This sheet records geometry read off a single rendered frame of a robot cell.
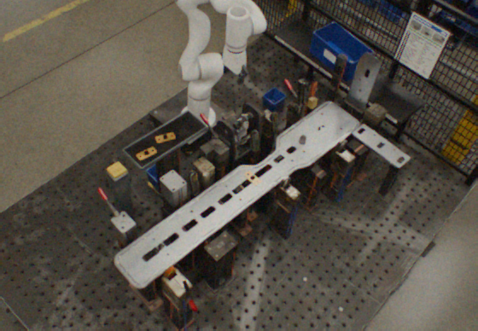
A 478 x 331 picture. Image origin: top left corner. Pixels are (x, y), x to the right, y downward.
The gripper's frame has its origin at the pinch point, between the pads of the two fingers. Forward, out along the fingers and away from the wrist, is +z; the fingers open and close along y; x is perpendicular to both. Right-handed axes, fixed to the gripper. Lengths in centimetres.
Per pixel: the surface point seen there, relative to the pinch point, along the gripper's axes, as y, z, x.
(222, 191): 19, 45, -20
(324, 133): 25, 44, 42
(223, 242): 40, 42, -38
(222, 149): 5.5, 36.4, -9.0
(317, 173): 39, 45, 22
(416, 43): 27, 13, 96
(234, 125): 4.0, 26.7, -1.0
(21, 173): -127, 143, -66
